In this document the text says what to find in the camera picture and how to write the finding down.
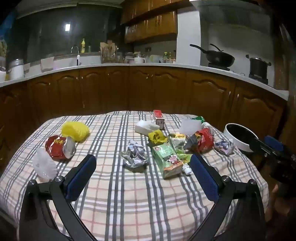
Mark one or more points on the person's right hand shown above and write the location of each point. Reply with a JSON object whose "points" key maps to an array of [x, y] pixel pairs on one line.
{"points": [[277, 206]]}

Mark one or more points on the white pitcher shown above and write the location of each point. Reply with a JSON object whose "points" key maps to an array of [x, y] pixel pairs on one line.
{"points": [[155, 58]]}

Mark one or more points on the black cooking pot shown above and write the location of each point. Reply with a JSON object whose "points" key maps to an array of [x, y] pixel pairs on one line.
{"points": [[258, 66]]}

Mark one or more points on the brown paper bag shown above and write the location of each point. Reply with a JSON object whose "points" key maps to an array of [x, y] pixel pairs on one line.
{"points": [[108, 53]]}

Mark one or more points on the red foil snack bag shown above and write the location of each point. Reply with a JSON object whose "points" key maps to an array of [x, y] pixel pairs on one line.
{"points": [[56, 147]]}

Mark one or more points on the large crumpled paper ball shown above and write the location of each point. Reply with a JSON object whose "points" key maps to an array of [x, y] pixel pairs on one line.
{"points": [[135, 154]]}

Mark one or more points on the crumpled white plastic bag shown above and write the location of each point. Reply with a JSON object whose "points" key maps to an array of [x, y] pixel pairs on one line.
{"points": [[44, 165]]}

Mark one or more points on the wooden base cabinets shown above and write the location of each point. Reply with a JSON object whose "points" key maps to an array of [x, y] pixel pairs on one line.
{"points": [[161, 92]]}

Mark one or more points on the grey crumpled wrapper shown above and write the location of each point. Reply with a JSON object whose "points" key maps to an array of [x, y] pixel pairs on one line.
{"points": [[190, 143]]}

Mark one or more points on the red crumpled wrapper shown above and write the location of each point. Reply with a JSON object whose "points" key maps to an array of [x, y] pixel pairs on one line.
{"points": [[205, 140]]}

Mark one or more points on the yellow dish soap bottle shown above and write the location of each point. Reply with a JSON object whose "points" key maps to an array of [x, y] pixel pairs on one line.
{"points": [[83, 46]]}

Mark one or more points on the small white bottle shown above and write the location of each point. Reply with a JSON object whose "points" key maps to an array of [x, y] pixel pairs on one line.
{"points": [[186, 169]]}

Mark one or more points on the black wok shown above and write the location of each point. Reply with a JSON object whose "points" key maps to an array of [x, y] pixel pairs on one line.
{"points": [[219, 58]]}

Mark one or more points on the red and grey box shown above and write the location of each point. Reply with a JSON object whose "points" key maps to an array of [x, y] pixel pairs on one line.
{"points": [[159, 118]]}

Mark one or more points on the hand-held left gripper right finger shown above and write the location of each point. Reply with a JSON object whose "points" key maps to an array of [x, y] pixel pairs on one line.
{"points": [[204, 177]]}

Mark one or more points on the translucent white plastic piece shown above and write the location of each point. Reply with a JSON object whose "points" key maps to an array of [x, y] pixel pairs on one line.
{"points": [[190, 127]]}

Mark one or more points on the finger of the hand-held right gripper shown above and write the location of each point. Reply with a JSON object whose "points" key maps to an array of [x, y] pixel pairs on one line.
{"points": [[274, 141], [260, 146]]}

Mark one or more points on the white round bin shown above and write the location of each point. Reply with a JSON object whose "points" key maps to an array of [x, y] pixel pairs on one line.
{"points": [[235, 141]]}

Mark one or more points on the metal canister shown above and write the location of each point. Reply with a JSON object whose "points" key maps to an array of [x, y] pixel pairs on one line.
{"points": [[16, 69]]}

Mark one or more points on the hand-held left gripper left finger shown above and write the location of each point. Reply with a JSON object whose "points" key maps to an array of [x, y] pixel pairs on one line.
{"points": [[81, 176]]}

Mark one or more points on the crushed green can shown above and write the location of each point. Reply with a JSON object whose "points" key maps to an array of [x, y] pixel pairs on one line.
{"points": [[198, 119]]}

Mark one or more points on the kitchen window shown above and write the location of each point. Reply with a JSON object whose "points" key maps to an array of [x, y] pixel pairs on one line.
{"points": [[69, 30]]}

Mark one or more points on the gas stove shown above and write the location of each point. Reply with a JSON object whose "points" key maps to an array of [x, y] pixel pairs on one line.
{"points": [[259, 78]]}

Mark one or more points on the kitchen faucet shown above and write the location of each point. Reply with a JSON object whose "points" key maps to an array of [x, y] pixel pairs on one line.
{"points": [[77, 55]]}

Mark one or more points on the yellow crumpled wrapper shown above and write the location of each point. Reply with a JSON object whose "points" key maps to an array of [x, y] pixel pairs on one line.
{"points": [[157, 137]]}

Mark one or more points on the plaid tablecloth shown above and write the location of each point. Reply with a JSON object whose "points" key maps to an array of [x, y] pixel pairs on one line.
{"points": [[129, 199]]}

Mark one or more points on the wooden wall cabinets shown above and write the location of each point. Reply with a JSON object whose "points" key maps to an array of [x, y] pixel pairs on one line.
{"points": [[152, 23]]}

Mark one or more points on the cooking oil bottles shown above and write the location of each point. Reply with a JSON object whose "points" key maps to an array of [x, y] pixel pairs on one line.
{"points": [[168, 57]]}

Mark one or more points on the white tissue pack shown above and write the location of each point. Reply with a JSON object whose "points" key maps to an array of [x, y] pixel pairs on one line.
{"points": [[146, 127]]}

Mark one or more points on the green drink carton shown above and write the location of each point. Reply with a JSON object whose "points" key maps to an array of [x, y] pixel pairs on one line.
{"points": [[167, 161]]}

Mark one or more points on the range hood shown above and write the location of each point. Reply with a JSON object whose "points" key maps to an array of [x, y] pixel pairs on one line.
{"points": [[231, 11]]}

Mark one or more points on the yellow foam fruit net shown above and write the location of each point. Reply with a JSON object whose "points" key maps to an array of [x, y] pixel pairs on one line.
{"points": [[75, 131]]}

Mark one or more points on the small green white carton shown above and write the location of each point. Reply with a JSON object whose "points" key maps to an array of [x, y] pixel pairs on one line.
{"points": [[177, 141]]}

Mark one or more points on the white mug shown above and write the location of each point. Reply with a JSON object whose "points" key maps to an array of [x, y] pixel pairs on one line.
{"points": [[138, 60]]}

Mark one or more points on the small paper ball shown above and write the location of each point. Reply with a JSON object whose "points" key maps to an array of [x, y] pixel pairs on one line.
{"points": [[224, 147]]}

